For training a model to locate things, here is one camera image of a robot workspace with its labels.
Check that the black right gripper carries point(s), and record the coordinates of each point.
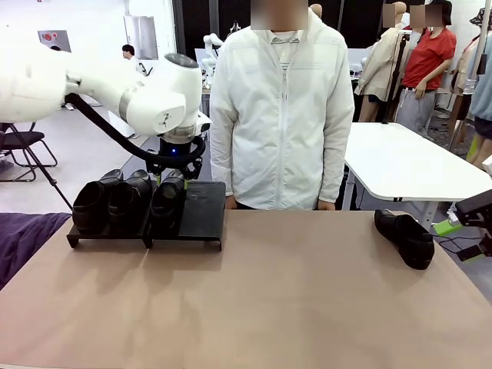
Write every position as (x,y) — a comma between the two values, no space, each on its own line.
(478,209)

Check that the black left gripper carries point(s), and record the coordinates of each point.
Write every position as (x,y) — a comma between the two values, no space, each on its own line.
(173,153)

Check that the black leather loafer shoe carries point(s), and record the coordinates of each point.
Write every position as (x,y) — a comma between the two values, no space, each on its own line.
(407,238)
(127,203)
(167,207)
(90,207)

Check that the person's left forearm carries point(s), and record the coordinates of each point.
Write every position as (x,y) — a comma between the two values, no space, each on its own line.
(334,165)

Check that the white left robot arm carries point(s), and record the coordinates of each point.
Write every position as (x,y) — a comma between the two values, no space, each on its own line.
(38,88)

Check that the small white background robot arm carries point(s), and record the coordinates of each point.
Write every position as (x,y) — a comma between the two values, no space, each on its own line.
(210,40)

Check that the person's right forearm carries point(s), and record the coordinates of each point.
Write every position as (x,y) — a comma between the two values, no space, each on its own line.
(221,165)

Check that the black metal shoe stand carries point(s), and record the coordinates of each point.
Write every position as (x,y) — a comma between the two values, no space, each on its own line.
(107,239)
(203,215)

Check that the person's right hand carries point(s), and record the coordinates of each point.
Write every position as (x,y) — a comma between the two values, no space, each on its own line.
(230,203)

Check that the person's left hand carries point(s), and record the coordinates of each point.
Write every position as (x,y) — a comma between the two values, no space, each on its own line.
(326,206)

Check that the white desk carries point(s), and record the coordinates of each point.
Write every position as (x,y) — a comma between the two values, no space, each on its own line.
(403,161)

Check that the person in white jacket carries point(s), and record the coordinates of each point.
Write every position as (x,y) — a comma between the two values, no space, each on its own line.
(280,134)

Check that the seated person in white shirt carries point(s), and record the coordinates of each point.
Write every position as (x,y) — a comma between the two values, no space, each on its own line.
(128,52)

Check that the mannequin in denim jacket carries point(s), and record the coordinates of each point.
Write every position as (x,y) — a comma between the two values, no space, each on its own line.
(485,96)

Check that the purple cloth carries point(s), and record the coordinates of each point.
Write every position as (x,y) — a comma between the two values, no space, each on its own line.
(27,238)

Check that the black office chair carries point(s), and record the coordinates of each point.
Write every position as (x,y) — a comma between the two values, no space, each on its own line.
(19,139)

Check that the black tripod pole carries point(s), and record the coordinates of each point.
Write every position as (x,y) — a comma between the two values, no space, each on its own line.
(396,77)

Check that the seated person in black shirt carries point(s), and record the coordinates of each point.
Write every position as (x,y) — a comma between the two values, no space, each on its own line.
(55,48)

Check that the grey fire equipment cabinet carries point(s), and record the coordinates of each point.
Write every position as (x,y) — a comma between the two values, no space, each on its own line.
(57,38)

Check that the mannequin in beige coat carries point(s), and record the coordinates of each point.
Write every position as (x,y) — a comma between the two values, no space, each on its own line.
(380,65)

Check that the bare beige mannequin head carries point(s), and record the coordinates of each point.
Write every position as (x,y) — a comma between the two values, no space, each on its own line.
(316,9)

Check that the black camera tripod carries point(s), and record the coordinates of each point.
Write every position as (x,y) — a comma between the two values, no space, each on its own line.
(52,180)

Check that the grey wall cabinet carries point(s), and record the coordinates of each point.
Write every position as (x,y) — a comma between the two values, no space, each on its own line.
(140,36)

